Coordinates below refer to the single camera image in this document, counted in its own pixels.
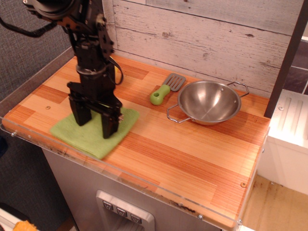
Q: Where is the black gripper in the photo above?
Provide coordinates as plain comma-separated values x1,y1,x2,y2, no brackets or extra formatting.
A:
67,71,122,139

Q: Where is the green cloth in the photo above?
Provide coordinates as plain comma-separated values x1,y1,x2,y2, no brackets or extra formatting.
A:
50,108,139,159

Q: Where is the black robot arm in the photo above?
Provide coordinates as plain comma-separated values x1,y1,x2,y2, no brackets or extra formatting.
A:
24,0,122,139

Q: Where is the yellow toy bell pepper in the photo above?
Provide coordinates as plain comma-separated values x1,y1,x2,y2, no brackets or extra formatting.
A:
115,67,122,84

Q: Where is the clear acrylic edge guard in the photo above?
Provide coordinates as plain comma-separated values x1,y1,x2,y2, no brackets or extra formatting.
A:
3,112,270,231

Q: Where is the grey toy kitchen cabinet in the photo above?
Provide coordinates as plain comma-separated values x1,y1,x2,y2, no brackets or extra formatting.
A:
43,150,219,231

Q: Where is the silver button panel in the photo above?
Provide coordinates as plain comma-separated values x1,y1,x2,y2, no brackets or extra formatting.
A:
96,190,155,231

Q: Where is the yellow object bottom left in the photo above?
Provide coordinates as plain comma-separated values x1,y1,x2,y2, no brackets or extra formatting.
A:
13,220,38,231

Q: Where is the grey spatula green handle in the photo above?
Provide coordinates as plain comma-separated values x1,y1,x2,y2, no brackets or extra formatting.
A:
150,73,186,105

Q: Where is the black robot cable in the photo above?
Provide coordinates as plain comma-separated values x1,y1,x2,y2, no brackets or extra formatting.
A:
0,16,58,39

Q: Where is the steel bowl with handles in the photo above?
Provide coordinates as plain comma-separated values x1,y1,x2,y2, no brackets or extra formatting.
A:
167,80,250,126

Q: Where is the dark right upright post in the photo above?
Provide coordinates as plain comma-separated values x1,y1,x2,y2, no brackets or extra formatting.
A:
264,0,308,118

